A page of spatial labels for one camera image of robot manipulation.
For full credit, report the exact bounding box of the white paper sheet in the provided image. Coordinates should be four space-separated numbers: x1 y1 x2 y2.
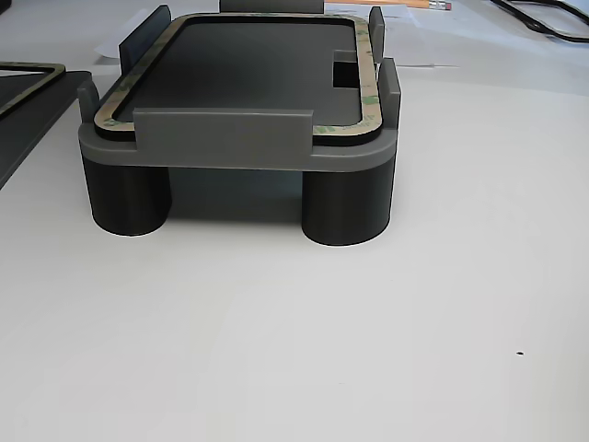
94 4 153 61
321 0 464 71

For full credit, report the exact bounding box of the orange pencil with eraser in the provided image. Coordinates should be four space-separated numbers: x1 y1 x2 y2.
404 0 453 12

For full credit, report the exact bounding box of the dark grey flat tray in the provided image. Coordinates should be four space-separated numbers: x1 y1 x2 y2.
0 68 93 192

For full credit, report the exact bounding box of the grey frame holder with feet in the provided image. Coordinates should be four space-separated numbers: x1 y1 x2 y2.
76 0 403 248

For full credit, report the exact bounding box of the black rectangular gasket frame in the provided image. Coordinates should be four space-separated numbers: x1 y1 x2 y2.
490 0 589 44

